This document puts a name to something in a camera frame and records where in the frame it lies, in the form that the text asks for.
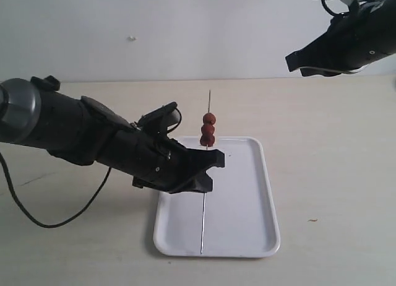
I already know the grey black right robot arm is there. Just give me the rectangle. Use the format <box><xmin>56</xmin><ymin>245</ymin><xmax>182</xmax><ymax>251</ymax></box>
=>
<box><xmin>285</xmin><ymin>0</ymin><xmax>395</xmax><ymax>77</ymax></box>

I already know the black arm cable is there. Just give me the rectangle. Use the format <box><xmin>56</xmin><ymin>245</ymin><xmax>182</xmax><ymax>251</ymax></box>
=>
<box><xmin>0</xmin><ymin>151</ymin><xmax>113</xmax><ymax>228</ymax></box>
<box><xmin>320</xmin><ymin>0</ymin><xmax>350</xmax><ymax>17</ymax></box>

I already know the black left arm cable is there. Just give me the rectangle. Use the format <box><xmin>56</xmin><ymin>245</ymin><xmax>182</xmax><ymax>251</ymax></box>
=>
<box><xmin>0</xmin><ymin>151</ymin><xmax>113</xmax><ymax>228</ymax></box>

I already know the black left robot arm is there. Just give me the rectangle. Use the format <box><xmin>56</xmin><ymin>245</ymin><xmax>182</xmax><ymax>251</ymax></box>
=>
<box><xmin>1</xmin><ymin>76</ymin><xmax>225</xmax><ymax>194</ymax></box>

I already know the thin metal skewer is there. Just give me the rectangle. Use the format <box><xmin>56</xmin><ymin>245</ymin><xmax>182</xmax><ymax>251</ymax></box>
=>
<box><xmin>200</xmin><ymin>90</ymin><xmax>212</xmax><ymax>255</ymax></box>

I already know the white rectangular plastic tray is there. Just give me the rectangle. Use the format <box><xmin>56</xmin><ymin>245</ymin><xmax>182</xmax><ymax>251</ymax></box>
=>
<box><xmin>153</xmin><ymin>136</ymin><xmax>280</xmax><ymax>258</ymax></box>

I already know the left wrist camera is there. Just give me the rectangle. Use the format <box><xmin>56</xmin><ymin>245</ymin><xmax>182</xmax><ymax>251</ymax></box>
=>
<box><xmin>136</xmin><ymin>102</ymin><xmax>182</xmax><ymax>135</ymax></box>

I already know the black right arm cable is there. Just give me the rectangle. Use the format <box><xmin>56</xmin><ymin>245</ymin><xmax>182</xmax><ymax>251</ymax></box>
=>
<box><xmin>320</xmin><ymin>0</ymin><xmax>350</xmax><ymax>17</ymax></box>

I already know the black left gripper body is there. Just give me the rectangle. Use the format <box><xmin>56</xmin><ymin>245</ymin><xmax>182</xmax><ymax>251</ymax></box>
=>
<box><xmin>95</xmin><ymin>129</ymin><xmax>189</xmax><ymax>190</ymax></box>

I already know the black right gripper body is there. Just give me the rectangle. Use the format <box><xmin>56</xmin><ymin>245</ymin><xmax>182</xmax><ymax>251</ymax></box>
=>
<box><xmin>327</xmin><ymin>1</ymin><xmax>390</xmax><ymax>74</ymax></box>

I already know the red-brown food piece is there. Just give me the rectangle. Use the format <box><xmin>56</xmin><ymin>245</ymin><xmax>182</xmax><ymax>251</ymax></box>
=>
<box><xmin>202</xmin><ymin>112</ymin><xmax>217</xmax><ymax>126</ymax></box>
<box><xmin>201</xmin><ymin>123</ymin><xmax>215</xmax><ymax>136</ymax></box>
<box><xmin>200</xmin><ymin>135</ymin><xmax>215</xmax><ymax>147</ymax></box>

